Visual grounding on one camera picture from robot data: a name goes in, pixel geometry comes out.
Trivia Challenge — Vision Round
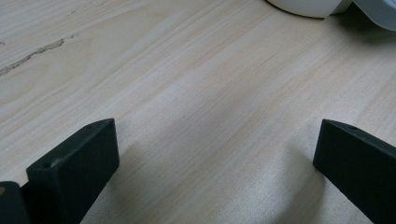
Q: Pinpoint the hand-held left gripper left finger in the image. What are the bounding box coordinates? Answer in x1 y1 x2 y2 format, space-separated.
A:
20 118 120 224

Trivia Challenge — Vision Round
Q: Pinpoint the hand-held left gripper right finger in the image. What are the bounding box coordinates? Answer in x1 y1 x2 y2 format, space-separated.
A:
312 119 396 224

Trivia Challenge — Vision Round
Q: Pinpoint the white pedal trash can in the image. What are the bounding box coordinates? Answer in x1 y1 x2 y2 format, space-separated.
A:
264 0 396 32

